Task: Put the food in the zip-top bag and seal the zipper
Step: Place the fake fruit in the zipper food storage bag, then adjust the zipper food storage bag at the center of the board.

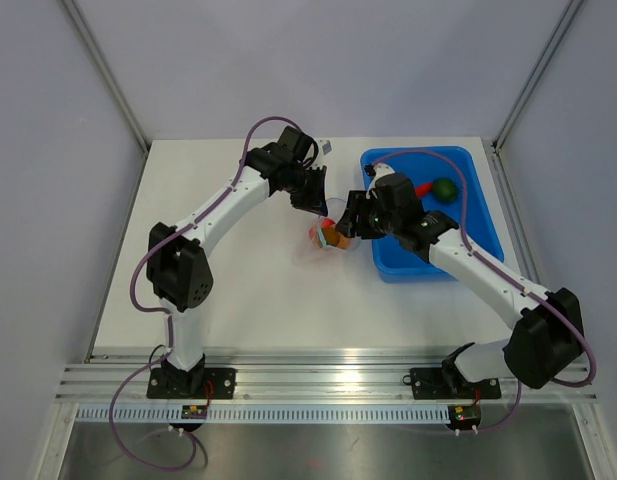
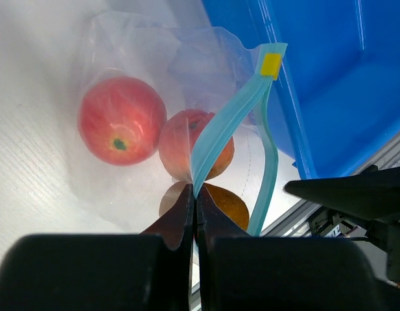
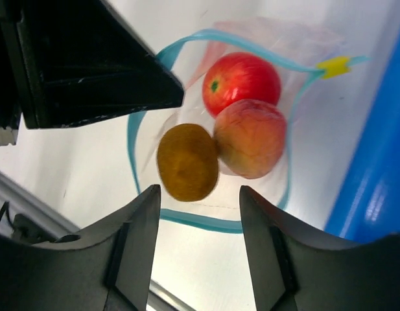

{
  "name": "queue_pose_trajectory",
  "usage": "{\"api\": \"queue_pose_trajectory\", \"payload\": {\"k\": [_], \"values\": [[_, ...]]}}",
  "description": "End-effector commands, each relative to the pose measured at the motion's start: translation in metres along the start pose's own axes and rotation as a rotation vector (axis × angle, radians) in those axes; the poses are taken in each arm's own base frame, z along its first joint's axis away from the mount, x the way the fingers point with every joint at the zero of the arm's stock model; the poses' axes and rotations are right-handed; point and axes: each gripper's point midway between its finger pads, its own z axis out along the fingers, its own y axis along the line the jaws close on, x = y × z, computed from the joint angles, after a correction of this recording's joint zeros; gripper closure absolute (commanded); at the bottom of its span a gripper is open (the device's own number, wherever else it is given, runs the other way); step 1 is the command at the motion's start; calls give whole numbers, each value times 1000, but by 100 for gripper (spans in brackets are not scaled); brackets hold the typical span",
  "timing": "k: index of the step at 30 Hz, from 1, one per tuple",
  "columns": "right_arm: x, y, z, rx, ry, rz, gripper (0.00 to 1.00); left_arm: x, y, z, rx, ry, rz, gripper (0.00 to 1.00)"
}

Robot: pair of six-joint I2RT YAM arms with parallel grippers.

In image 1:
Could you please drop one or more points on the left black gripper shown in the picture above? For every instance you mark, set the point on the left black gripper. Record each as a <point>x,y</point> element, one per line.
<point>315,202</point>

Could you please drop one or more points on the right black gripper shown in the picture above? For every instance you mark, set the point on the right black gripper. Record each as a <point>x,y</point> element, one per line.
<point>348,225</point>

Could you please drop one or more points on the brown orange fruit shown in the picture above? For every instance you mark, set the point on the brown orange fruit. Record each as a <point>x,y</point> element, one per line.
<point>334,239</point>

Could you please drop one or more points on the red apple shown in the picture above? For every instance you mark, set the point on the red apple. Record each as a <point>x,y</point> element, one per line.
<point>315,231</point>

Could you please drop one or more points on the clear zip top bag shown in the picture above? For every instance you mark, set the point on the clear zip top bag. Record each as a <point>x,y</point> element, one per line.
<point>305,252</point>

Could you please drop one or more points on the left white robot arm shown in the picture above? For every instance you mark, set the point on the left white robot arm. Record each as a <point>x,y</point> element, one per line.
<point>178,267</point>

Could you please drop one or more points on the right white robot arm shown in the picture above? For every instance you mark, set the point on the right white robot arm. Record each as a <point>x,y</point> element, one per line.
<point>546,328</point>

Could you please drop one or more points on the orange carrot with leaves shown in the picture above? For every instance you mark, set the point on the orange carrot with leaves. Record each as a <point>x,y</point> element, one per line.
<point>423,189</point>

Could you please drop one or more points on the green lime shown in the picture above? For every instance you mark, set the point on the green lime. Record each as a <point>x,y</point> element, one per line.
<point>445,190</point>

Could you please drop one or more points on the blue plastic bin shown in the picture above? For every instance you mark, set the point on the blue plastic bin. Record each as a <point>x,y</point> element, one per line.
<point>453,231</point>

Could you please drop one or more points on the right circuit board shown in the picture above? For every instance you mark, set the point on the right circuit board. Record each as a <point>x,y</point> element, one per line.
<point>465,417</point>

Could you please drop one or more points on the circuit board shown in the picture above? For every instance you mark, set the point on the circuit board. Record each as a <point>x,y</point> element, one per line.
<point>465,417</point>
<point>194,412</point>

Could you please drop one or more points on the left circuit board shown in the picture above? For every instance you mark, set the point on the left circuit board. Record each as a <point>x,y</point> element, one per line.
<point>194,412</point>

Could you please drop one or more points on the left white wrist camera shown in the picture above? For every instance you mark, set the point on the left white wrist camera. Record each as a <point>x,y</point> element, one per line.
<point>324,147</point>

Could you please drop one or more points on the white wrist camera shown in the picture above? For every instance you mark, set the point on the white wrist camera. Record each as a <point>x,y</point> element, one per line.
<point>324,147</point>
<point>378,171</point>

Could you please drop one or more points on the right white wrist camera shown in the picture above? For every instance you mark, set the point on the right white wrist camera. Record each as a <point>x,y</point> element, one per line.
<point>378,171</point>

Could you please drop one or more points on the aluminium mounting rail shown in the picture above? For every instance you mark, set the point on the aluminium mounting rail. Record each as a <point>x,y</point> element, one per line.
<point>269,376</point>

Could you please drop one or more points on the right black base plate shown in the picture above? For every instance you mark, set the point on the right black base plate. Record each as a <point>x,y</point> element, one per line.
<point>428,383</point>

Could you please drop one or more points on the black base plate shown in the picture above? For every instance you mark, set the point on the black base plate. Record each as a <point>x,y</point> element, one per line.
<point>428,383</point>
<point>220,382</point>

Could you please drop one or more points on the white slotted cable duct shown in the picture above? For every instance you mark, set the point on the white slotted cable duct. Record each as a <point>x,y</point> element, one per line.
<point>270,414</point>

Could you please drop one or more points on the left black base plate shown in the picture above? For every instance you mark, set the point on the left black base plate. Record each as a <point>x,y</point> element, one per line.
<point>220,382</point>

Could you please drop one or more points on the left aluminium frame post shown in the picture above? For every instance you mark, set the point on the left aluminium frame post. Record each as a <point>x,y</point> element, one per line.
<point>87,38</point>

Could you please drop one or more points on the aluminium frame post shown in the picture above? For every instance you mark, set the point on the aluminium frame post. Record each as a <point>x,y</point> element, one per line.
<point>87,38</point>
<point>548,52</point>

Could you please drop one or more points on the right aluminium frame post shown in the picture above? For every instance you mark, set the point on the right aluminium frame post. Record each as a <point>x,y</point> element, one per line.
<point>548,52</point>

